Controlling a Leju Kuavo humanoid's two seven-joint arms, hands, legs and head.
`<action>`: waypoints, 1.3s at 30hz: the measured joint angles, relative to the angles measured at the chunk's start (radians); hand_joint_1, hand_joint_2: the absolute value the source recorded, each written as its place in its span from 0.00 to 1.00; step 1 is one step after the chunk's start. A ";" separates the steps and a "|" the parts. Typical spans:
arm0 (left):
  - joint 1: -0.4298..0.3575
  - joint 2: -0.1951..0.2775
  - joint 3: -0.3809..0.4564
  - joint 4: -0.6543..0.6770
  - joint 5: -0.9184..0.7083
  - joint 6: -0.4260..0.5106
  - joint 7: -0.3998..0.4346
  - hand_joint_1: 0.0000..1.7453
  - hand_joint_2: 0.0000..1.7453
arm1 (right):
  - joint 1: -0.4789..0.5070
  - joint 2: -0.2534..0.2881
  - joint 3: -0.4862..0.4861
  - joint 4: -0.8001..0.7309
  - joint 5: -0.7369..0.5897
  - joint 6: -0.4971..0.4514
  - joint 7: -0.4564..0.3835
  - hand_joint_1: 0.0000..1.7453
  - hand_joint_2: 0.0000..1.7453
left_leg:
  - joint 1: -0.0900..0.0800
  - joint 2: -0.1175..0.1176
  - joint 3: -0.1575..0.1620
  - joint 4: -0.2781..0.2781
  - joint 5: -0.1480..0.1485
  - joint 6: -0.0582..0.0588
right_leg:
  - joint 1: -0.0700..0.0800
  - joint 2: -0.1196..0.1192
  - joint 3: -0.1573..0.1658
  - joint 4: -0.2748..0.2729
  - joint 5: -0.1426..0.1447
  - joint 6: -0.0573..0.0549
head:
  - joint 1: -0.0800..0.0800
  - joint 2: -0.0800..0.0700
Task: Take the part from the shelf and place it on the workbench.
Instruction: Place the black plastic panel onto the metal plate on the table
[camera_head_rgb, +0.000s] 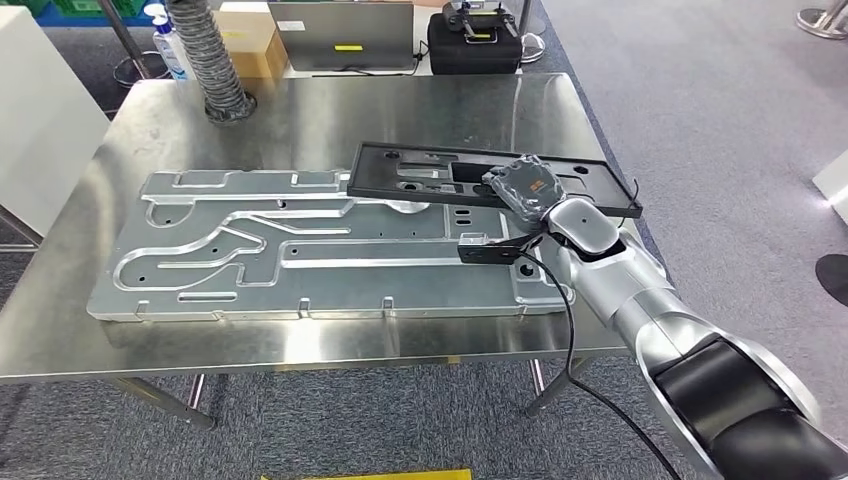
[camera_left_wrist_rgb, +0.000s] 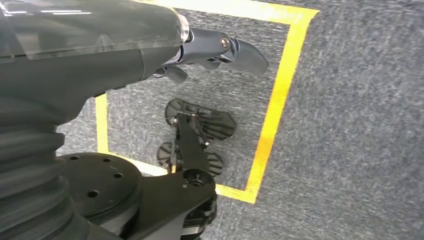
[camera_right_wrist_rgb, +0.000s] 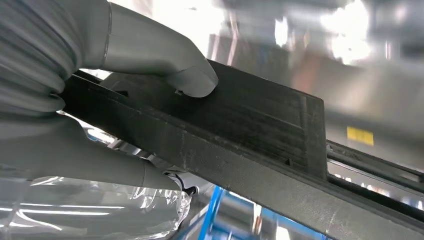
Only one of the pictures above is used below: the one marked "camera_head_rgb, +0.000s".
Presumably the black camera cable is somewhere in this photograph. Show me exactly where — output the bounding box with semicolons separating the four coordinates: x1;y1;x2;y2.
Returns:
516;248;684;480

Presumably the white lit plinth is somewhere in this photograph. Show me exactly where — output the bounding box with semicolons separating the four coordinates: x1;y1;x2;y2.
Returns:
812;148;848;225

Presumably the stainless steel workbench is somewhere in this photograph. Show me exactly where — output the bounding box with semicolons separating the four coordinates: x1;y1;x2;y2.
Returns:
0;71;654;432

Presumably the yellow floor tape square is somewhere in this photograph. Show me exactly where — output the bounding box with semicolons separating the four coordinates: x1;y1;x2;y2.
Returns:
260;468;473;480

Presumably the thin black wire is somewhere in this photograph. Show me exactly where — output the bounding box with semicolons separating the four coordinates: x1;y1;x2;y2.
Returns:
616;177;643;230

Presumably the cardboard box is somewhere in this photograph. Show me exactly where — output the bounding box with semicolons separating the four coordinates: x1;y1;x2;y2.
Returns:
210;0;291;81

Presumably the black plastic frame part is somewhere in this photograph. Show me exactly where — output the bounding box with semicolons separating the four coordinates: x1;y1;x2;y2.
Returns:
345;140;644;220

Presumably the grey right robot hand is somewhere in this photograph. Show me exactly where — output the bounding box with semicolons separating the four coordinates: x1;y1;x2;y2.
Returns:
481;154;568;225

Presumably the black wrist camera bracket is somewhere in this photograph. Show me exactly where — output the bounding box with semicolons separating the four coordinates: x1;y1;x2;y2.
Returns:
510;228;554;256

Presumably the white spray bottle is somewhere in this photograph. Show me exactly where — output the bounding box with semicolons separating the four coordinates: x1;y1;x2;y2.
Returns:
144;3;195;82

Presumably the grey laptop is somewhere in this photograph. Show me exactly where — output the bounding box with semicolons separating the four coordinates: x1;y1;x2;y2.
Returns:
267;0;416;73

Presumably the white panel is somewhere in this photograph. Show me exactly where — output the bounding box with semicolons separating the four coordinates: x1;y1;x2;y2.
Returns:
0;6;112;238

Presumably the green plastic crate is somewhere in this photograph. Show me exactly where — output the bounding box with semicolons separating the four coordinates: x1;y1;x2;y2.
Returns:
52;0;148;18
0;0;53;18

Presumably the black remote controller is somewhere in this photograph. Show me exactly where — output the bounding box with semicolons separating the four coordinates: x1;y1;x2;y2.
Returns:
441;0;522;45

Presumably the metal frame stand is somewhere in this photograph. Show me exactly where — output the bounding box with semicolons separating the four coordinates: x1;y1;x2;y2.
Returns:
0;205;44;254

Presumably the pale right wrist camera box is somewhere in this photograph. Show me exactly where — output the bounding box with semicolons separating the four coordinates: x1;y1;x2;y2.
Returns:
457;232;525;266

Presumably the blue rack with green crates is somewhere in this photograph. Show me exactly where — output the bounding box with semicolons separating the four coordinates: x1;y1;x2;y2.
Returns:
33;0;160;28

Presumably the machined aluminium plate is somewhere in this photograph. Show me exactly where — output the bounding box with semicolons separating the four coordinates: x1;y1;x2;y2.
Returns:
86;168;576;324

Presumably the grey ribbed flexible hose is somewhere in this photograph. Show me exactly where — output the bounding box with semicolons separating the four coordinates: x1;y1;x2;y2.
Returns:
164;0;258;126

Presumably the metal stanchion with round base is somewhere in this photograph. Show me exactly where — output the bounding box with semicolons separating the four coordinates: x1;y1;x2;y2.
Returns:
97;0;175;89

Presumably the black carry case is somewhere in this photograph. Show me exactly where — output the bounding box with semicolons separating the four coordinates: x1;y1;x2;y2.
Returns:
427;11;525;76

